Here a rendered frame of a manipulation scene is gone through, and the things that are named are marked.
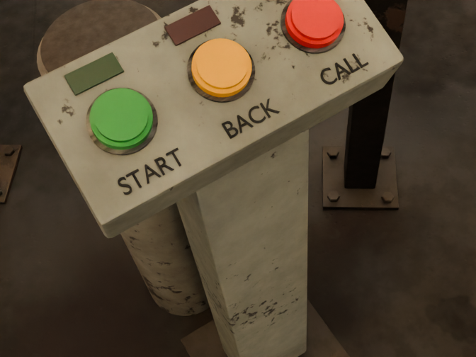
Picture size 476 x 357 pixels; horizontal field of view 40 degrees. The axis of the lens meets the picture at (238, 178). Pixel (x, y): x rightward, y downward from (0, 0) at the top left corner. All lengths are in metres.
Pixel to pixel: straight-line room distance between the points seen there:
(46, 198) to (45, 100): 0.73
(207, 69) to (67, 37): 0.21
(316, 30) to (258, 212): 0.17
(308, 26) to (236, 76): 0.06
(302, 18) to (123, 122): 0.14
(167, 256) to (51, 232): 0.35
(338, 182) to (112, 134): 0.71
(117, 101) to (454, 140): 0.83
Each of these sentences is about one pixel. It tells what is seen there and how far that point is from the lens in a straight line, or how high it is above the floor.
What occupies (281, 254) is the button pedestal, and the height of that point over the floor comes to 0.36.
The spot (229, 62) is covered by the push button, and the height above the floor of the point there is 0.61.
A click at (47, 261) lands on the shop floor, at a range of 1.11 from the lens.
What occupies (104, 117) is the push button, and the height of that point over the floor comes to 0.61.
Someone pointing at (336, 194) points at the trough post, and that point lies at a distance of 1.07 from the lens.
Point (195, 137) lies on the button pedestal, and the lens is 0.43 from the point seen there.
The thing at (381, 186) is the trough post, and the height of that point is 0.01.
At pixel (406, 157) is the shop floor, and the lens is 1.14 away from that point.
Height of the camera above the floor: 0.93
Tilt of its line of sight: 57 degrees down
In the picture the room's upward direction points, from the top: 9 degrees counter-clockwise
